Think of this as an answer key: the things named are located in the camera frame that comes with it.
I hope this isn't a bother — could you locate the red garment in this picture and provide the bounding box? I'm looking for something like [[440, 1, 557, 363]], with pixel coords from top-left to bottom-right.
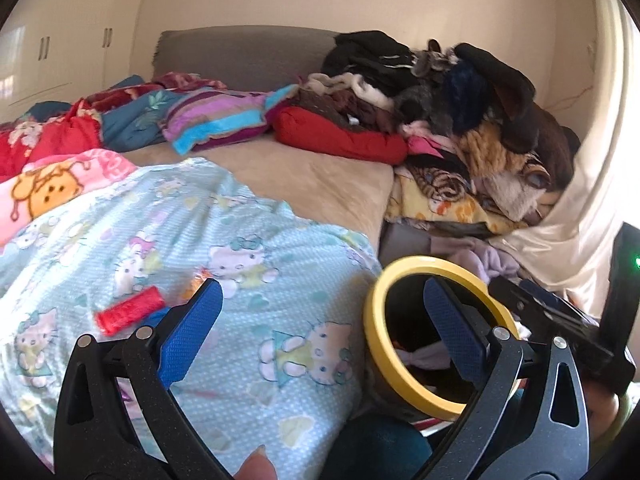
[[272, 106, 408, 165]]

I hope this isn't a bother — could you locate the person's left hand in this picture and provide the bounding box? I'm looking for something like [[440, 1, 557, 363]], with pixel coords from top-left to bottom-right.
[[235, 445, 278, 480]]

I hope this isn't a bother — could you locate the lavender cloth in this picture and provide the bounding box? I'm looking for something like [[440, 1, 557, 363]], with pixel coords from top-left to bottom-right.
[[432, 237, 526, 286]]

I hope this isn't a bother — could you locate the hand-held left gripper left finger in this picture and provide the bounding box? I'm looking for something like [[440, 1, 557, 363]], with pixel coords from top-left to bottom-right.
[[52, 278, 236, 480]]

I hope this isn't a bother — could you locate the dark brown plush coat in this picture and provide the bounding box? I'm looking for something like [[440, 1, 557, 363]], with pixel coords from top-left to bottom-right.
[[455, 43, 576, 191]]

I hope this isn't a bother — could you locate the light blue cat-print blanket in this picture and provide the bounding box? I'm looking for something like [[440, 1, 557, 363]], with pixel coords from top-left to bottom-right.
[[0, 157, 383, 480]]

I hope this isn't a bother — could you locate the orange fleece garment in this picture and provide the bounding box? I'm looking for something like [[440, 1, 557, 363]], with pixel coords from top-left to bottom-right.
[[455, 125, 541, 186]]

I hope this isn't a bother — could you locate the white knit garment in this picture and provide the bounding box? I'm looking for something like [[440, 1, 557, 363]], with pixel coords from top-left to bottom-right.
[[302, 72, 396, 108]]

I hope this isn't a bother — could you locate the white wardrobe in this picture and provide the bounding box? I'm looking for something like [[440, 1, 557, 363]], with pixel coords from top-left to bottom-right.
[[0, 0, 151, 126]]

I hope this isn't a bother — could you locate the beige bed sheet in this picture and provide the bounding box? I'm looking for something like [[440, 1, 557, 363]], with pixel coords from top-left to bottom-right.
[[125, 137, 396, 261]]

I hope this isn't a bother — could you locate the dark blue garment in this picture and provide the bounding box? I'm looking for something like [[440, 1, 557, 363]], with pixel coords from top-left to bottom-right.
[[442, 62, 496, 131]]

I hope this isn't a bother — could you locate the tiger-print cloth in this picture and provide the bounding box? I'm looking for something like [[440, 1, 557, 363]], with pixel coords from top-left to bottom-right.
[[415, 167, 473, 201]]

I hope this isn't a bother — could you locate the cream curtain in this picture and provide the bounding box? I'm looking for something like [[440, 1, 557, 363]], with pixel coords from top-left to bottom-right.
[[492, 0, 640, 318]]

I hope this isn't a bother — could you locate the blue leaf-print quilt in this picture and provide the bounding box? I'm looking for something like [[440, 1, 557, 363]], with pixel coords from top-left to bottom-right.
[[100, 87, 181, 153]]

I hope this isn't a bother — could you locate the pink cloth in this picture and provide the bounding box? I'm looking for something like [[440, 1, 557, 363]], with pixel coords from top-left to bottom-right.
[[407, 135, 451, 158]]

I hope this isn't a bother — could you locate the yellow-rimmed waste bin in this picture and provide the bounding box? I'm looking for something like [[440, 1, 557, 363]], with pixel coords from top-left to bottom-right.
[[362, 255, 523, 423]]

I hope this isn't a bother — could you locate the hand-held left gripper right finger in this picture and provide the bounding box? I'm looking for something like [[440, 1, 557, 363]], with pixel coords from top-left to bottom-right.
[[417, 276, 591, 480]]

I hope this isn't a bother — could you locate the grey fur garment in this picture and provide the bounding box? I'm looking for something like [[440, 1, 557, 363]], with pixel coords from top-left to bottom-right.
[[395, 40, 461, 131]]

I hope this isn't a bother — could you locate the brown dotted garment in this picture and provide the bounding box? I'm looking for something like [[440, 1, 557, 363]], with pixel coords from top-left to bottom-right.
[[295, 87, 401, 133]]

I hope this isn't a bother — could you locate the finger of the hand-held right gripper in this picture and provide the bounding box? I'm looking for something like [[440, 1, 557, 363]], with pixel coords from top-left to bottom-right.
[[487, 277, 606, 346]]

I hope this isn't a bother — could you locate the yellow cartoon blanket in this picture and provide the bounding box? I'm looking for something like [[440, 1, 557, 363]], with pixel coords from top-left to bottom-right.
[[385, 170, 531, 236]]

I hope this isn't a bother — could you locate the grey bed headboard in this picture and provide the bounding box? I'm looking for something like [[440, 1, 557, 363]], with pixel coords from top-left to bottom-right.
[[152, 26, 346, 93]]

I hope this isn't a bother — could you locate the red ribbed cylinder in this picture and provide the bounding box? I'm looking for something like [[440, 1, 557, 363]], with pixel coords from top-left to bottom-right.
[[94, 285, 166, 337]]

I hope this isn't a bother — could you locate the dark red floral blanket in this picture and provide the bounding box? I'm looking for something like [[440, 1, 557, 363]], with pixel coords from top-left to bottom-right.
[[85, 72, 228, 111]]

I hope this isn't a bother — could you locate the black jacket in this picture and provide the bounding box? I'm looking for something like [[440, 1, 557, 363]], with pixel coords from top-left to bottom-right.
[[322, 31, 416, 81]]

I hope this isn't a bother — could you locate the person's teal trouser leg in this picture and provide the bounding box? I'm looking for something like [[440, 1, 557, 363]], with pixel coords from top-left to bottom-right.
[[335, 410, 436, 480]]

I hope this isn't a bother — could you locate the red floral quilt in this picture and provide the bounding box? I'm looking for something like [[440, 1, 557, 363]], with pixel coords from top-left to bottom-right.
[[0, 105, 103, 181]]

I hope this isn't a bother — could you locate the pink bear-print blanket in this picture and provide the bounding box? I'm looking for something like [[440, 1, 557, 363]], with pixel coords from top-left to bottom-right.
[[0, 149, 138, 246]]

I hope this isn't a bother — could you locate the striped purple pillow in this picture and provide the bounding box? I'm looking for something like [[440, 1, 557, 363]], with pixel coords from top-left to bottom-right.
[[160, 85, 301, 156]]

